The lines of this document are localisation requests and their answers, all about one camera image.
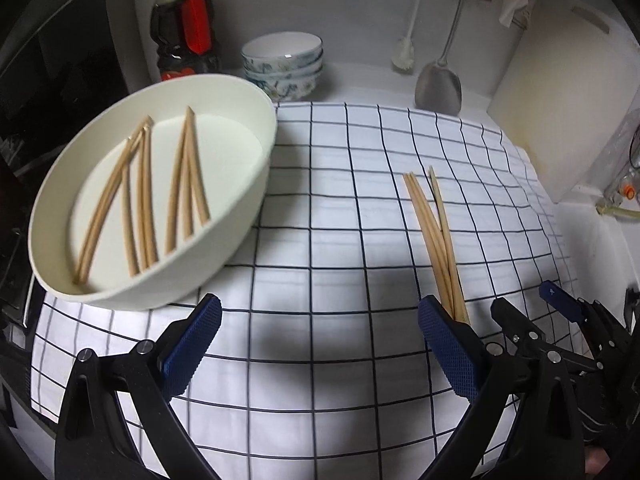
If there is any white cutting board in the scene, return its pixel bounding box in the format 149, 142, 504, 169
486, 0, 638, 204

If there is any floral ceramic bowl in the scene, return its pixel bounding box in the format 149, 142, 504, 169
242, 52, 324, 83
241, 32, 323, 73
245, 65, 323, 102

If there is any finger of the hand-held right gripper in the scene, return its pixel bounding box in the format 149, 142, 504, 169
539, 281, 631, 361
491, 298, 546, 355

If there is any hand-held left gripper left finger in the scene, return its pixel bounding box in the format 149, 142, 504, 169
54, 295, 223, 480

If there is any clear plastic bag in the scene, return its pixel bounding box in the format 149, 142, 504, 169
595, 110, 640, 221

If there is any white round basin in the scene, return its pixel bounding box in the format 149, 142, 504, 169
27, 74, 278, 310

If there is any white dish brush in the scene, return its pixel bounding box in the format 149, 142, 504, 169
390, 0, 430, 74

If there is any white black checked cloth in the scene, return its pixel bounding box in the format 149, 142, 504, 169
30, 101, 573, 480

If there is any bunch of wooden chopsticks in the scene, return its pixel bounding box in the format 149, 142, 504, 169
403, 166, 471, 325
74, 106, 211, 283

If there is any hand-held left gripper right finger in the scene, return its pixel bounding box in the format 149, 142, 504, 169
419, 295, 586, 480

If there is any black appliance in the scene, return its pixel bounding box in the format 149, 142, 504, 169
0, 0, 126, 321

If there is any dark sauce bottle red handle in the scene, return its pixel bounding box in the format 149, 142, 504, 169
150, 0, 222, 83

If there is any metal spatula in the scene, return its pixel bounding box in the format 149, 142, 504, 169
414, 0, 476, 117

